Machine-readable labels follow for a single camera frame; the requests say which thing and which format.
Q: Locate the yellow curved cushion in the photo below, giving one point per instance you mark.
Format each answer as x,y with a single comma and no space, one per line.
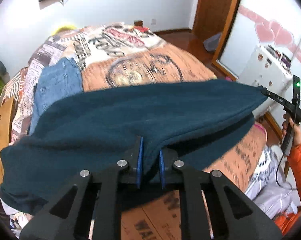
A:
64,28

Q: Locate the blue jeans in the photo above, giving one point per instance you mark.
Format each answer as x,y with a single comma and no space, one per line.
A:
58,85

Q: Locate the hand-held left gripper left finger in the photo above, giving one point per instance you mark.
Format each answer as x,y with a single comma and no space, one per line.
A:
139,162

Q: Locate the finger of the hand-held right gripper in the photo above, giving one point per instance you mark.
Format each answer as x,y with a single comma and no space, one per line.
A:
266,92

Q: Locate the grey bag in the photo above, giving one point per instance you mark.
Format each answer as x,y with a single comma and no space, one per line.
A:
212,42

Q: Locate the wardrobe with pink hearts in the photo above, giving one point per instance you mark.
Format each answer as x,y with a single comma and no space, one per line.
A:
273,12

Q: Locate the wooden board with flower cutouts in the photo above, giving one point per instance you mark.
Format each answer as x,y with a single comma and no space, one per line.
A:
1,140

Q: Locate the person's orange jacket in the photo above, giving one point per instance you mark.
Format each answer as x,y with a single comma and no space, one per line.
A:
288,220

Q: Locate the person's right hand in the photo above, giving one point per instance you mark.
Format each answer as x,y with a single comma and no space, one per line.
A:
296,136

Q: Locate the wooden door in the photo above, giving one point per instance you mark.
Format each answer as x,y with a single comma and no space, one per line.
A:
210,2

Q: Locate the printed blanket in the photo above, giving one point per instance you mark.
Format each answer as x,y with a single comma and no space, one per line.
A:
145,65

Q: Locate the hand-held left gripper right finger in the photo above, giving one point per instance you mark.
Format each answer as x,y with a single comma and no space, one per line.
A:
162,170

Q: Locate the wall socket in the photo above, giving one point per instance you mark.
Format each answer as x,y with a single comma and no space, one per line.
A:
154,21

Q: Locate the dark teal pants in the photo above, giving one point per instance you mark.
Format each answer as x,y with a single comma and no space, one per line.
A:
115,122

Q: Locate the dark wooden bed post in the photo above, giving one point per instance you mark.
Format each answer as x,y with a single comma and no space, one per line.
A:
138,23

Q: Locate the white plastic bag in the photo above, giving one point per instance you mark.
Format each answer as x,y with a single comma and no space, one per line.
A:
273,195

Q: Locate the white cabinet with stickers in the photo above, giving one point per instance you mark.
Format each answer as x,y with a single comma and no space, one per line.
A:
265,72

